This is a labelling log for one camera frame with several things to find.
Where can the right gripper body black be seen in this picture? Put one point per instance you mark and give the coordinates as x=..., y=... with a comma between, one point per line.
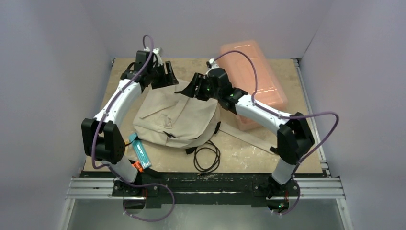
x=197, y=87

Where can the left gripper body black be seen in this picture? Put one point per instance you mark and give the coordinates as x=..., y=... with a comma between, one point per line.
x=158, y=77

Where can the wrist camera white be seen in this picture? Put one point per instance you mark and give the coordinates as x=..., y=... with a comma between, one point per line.
x=156, y=57
x=211, y=64

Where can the black aluminium base frame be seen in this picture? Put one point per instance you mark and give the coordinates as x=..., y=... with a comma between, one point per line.
x=189, y=188

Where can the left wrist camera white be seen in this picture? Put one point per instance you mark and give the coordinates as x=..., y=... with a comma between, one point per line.
x=156, y=57

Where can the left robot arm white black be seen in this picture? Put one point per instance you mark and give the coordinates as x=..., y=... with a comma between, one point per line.
x=102, y=140

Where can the orange translucent plastic box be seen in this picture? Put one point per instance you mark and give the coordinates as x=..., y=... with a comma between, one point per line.
x=248, y=69

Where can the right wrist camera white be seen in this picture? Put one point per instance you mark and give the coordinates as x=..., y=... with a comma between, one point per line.
x=211, y=64

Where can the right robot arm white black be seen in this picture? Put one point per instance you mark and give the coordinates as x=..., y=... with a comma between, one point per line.
x=294, y=137

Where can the beige backpack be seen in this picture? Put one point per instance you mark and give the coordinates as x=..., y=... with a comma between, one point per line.
x=170, y=119

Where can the orange small clip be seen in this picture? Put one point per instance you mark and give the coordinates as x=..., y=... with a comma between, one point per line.
x=138, y=166

